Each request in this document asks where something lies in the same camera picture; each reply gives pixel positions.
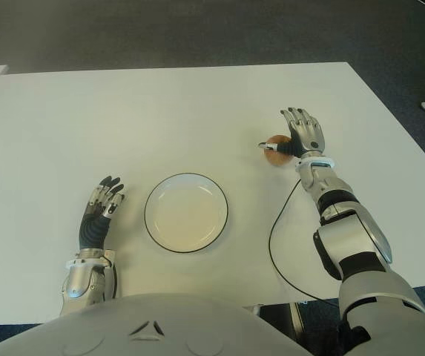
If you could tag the white plate with black rim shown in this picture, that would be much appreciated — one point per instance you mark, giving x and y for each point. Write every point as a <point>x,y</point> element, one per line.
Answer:
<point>186,215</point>

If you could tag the grey robot torso shell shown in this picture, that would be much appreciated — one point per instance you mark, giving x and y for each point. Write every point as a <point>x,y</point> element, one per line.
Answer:
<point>141,326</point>

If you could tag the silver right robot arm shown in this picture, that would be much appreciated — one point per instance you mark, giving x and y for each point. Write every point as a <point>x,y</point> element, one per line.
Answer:
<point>356,237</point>

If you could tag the red yellow apple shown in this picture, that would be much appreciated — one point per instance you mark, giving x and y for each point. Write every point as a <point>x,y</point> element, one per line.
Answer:
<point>277,157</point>

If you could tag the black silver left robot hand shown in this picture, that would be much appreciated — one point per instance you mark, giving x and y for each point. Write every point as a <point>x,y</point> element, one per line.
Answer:
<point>91,230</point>

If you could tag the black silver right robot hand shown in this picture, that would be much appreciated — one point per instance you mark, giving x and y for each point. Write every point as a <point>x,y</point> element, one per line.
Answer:
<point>306,135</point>

